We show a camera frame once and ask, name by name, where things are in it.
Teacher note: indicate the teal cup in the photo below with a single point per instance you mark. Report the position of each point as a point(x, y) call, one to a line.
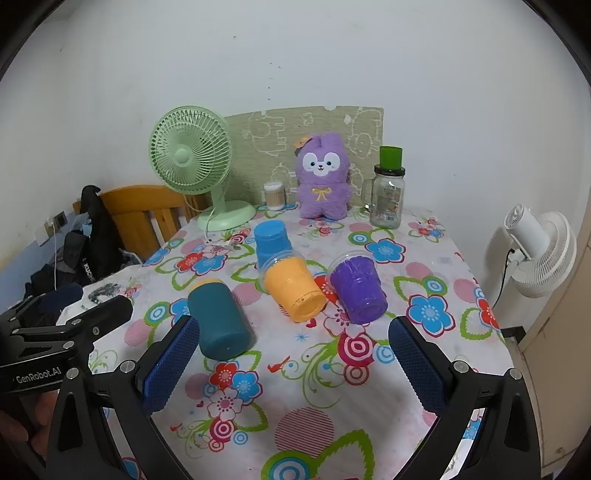
point(221, 321)

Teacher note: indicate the wooden chair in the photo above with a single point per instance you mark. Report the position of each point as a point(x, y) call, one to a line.
point(134, 203)

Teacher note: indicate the beige cabinet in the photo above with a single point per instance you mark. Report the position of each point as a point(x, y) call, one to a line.
point(554, 369)

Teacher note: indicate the white printed cloth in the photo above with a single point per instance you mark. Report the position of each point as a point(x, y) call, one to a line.
point(99, 291)

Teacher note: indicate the person's left hand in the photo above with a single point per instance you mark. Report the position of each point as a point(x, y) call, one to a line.
point(23, 424)

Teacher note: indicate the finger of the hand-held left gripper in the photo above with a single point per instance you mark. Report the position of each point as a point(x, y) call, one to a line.
point(99, 314)

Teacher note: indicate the orange cup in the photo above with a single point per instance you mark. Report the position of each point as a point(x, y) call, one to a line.
point(292, 287)

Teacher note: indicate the blue cup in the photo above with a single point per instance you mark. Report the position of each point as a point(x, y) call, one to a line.
point(272, 240)

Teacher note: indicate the white standing fan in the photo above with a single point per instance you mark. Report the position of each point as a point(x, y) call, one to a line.
point(541, 251)

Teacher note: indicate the glass jar with green lid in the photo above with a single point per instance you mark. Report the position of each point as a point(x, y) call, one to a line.
point(386, 199)

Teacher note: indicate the clear plastic cup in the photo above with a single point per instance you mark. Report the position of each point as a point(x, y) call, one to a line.
point(278, 256)
point(338, 261)

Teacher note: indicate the purple cup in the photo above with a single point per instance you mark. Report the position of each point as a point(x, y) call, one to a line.
point(358, 291)

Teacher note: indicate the purple plush toy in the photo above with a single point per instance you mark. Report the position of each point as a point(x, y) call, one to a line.
point(323, 190)

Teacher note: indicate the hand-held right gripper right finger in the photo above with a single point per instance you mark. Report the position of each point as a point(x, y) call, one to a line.
point(418, 364)

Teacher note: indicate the cotton swab jar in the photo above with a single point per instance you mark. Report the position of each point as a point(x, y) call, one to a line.
point(274, 196)

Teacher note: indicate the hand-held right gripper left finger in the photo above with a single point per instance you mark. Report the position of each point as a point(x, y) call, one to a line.
point(170, 364)

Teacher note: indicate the wall socket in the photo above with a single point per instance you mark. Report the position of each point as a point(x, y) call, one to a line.
point(54, 224)

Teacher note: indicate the black jacket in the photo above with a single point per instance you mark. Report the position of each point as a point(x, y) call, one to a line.
point(94, 240)

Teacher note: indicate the green desk fan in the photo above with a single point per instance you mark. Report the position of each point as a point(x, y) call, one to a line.
point(189, 154)

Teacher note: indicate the green patterned wall mat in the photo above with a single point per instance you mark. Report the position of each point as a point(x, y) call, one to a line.
point(272, 138)

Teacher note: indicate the floral tablecloth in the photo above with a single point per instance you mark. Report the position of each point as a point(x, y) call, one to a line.
point(323, 415)

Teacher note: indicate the dark clothes pile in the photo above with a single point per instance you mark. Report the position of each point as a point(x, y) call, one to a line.
point(46, 290)

